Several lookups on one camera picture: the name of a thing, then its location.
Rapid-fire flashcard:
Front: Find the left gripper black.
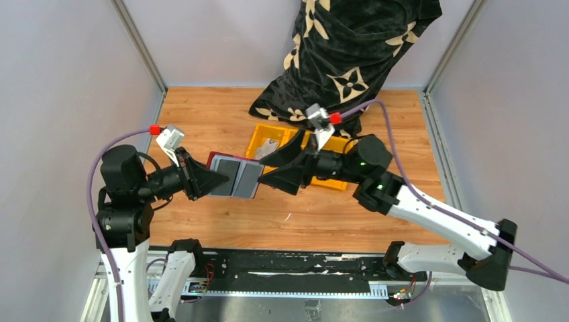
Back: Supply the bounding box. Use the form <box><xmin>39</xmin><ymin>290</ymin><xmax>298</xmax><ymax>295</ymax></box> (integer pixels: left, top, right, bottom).
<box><xmin>136</xmin><ymin>145</ymin><xmax>229</xmax><ymax>201</ymax></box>

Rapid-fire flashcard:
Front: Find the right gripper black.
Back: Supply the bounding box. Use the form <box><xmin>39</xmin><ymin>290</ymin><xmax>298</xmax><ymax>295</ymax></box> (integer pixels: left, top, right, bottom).
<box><xmin>257</xmin><ymin>126</ymin><xmax>363</xmax><ymax>196</ymax></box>

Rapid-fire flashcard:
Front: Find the red leather card holder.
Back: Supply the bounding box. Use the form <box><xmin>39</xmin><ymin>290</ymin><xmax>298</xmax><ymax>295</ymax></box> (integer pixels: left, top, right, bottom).
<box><xmin>206</xmin><ymin>151</ymin><xmax>264</xmax><ymax>200</ymax></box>

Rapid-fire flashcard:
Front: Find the yellow three-compartment bin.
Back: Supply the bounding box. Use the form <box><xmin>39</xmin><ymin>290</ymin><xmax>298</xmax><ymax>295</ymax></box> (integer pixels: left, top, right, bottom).
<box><xmin>245</xmin><ymin>123</ymin><xmax>356</xmax><ymax>192</ymax></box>

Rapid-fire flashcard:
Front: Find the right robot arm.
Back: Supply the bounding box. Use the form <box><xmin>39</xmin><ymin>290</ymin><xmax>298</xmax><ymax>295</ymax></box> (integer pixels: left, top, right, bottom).
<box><xmin>258</xmin><ymin>131</ymin><xmax>517</xmax><ymax>291</ymax></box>

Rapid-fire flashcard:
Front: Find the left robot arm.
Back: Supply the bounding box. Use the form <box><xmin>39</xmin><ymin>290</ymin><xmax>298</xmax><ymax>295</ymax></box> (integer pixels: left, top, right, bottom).
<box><xmin>94</xmin><ymin>145</ymin><xmax>229</xmax><ymax>321</ymax></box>

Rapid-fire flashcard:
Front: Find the grey card in bin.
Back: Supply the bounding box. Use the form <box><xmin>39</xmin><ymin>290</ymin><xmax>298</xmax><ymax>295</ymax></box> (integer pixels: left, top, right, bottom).
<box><xmin>254</xmin><ymin>138</ymin><xmax>280</xmax><ymax>160</ymax></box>

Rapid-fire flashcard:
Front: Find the black floral blanket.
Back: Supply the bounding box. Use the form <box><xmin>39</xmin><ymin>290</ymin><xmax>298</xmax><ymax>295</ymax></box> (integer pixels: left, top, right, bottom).
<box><xmin>248</xmin><ymin>0</ymin><xmax>443</xmax><ymax>138</ymax></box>

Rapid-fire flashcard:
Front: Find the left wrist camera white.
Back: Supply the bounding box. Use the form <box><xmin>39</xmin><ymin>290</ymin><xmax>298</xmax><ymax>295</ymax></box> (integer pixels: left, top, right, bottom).
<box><xmin>156</xmin><ymin>125</ymin><xmax>185</xmax><ymax>166</ymax></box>

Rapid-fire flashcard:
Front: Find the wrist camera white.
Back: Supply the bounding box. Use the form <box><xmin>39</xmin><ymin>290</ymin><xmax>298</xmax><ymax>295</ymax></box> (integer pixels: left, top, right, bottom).
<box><xmin>305</xmin><ymin>103</ymin><xmax>335</xmax><ymax>151</ymax></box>
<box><xmin>156</xmin><ymin>125</ymin><xmax>185</xmax><ymax>166</ymax></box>

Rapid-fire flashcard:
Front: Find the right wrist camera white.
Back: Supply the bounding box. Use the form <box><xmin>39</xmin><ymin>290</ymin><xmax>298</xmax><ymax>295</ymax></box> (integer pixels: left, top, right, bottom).
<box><xmin>305</xmin><ymin>103</ymin><xmax>335</xmax><ymax>151</ymax></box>

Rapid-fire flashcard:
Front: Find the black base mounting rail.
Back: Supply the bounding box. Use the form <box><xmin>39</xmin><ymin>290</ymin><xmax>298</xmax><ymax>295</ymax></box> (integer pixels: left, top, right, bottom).
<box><xmin>184</xmin><ymin>248</ymin><xmax>427</xmax><ymax>300</ymax></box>

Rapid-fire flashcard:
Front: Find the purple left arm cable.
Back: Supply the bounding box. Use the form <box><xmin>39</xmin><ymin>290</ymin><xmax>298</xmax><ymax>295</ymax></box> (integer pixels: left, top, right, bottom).
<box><xmin>86</xmin><ymin>125</ymin><xmax>210</xmax><ymax>322</ymax></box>

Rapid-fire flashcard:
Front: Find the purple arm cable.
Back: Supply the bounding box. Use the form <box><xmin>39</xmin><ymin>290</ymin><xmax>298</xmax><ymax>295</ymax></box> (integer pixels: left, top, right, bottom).
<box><xmin>86</xmin><ymin>125</ymin><xmax>210</xmax><ymax>322</ymax></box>
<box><xmin>329</xmin><ymin>99</ymin><xmax>569</xmax><ymax>307</ymax></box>

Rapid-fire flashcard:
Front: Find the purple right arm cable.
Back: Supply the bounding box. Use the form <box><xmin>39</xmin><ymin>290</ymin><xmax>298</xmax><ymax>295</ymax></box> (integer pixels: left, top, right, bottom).
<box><xmin>329</xmin><ymin>99</ymin><xmax>569</xmax><ymax>307</ymax></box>

